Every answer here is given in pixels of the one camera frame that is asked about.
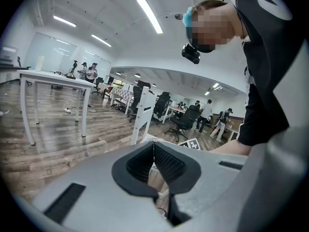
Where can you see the ceiling strip light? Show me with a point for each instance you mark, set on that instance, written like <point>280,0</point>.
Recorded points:
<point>149,14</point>
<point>101,40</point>
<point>64,21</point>

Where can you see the person's head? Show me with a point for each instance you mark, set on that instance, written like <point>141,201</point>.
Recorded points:
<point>217,25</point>

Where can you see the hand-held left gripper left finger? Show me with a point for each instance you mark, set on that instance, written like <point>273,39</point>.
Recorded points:
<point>96,178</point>

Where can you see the dark top desk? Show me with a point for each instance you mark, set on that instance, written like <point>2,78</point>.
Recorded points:
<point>12,68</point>

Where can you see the white power strip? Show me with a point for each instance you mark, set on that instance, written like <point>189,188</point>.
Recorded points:
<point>67,110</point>

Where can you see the cream paper carton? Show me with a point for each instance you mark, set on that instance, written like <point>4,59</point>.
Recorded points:
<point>40,63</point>

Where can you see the person's black white shirt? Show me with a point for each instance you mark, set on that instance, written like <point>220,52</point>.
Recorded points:
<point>265,69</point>

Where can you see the person's right forearm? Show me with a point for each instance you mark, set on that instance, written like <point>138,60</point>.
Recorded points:
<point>231,149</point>

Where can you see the table with beige cloth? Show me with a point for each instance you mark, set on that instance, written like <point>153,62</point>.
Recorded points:
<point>103,87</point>

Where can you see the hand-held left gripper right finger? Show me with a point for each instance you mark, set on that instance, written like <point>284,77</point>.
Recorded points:
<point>212,178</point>

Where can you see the teal hair scrunchie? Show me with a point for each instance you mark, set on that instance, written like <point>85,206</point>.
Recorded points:
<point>187,17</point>

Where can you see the black head-worn camera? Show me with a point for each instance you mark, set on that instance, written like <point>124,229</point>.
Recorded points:
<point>190,54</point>

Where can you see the black bags pile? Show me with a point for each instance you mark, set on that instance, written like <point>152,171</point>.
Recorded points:
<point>118,106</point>

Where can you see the white metal-legged table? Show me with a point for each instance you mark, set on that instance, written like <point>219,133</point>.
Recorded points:
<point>48,76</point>

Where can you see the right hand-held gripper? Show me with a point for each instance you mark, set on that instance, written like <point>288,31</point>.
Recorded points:
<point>194,144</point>

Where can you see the white wooden chair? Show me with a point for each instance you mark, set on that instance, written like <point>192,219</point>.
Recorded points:
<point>144,98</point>

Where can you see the white desk with wooden top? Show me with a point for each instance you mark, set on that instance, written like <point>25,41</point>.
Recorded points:
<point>166,112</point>

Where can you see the round ceiling smoke detector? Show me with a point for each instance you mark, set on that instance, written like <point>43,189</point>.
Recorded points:
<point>178,16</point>

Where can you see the table with checkered cloth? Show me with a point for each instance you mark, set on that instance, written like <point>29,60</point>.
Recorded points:
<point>119,92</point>

